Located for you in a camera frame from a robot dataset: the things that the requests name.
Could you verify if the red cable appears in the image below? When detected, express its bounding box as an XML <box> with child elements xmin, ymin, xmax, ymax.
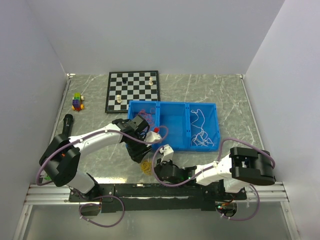
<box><xmin>137</xmin><ymin>107</ymin><xmax>156</xmax><ymax>126</ymax></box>

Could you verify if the blue plastic three-compartment bin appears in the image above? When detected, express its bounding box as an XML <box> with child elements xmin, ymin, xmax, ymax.
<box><xmin>128</xmin><ymin>100</ymin><xmax>221</xmax><ymax>152</ymax></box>

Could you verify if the colourful toy block car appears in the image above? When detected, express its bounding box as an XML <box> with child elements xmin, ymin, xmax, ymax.
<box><xmin>71</xmin><ymin>92</ymin><xmax>85</xmax><ymax>112</ymax></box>

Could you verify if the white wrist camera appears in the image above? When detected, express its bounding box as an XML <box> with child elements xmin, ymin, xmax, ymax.
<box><xmin>159</xmin><ymin>144</ymin><xmax>174</xmax><ymax>163</ymax></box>
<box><xmin>144</xmin><ymin>130</ymin><xmax>162</xmax><ymax>145</ymax></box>

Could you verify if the green toy piece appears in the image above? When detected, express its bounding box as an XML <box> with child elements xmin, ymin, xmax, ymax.
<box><xmin>43</xmin><ymin>176</ymin><xmax>51</xmax><ymax>181</ymax></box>

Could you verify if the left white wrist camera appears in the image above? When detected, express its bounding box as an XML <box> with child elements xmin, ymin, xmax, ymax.
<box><xmin>144</xmin><ymin>130</ymin><xmax>162</xmax><ymax>145</ymax></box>

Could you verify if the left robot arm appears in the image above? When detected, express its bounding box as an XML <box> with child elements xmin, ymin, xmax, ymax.
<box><xmin>39</xmin><ymin>115</ymin><xmax>152</xmax><ymax>201</ymax></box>

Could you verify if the white chess piece far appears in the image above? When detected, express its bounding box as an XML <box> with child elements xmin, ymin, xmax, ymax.
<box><xmin>149</xmin><ymin>77</ymin><xmax>154</xmax><ymax>86</ymax></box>

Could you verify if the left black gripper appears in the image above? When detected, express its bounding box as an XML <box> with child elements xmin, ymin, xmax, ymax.
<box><xmin>125</xmin><ymin>134</ymin><xmax>152</xmax><ymax>163</ymax></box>

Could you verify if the yellow cable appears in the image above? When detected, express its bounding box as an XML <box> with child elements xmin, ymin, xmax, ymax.
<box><xmin>139</xmin><ymin>159</ymin><xmax>153</xmax><ymax>176</ymax></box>

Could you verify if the black and white chessboard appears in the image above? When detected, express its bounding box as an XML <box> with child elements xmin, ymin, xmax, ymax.
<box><xmin>104</xmin><ymin>70</ymin><xmax>161</xmax><ymax>114</ymax></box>

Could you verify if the white chess pawn near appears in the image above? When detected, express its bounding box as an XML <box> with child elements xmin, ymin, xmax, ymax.
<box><xmin>116</xmin><ymin>95</ymin><xmax>122</xmax><ymax>104</ymax></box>

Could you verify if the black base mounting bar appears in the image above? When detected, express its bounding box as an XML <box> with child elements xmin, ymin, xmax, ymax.
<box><xmin>68</xmin><ymin>181</ymin><xmax>247</xmax><ymax>213</ymax></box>

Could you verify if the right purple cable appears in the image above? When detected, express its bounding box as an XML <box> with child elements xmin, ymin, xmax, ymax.
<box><xmin>151</xmin><ymin>137</ymin><xmax>277</xmax><ymax>222</ymax></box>

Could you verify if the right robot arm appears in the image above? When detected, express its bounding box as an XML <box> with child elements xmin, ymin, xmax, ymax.
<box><xmin>152</xmin><ymin>146</ymin><xmax>276</xmax><ymax>200</ymax></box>

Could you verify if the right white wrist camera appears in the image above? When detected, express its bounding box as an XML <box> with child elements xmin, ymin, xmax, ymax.
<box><xmin>159</xmin><ymin>144</ymin><xmax>174</xmax><ymax>163</ymax></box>

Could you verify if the black microphone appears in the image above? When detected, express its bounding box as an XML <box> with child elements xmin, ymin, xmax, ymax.
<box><xmin>62</xmin><ymin>113</ymin><xmax>74</xmax><ymax>137</ymax></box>

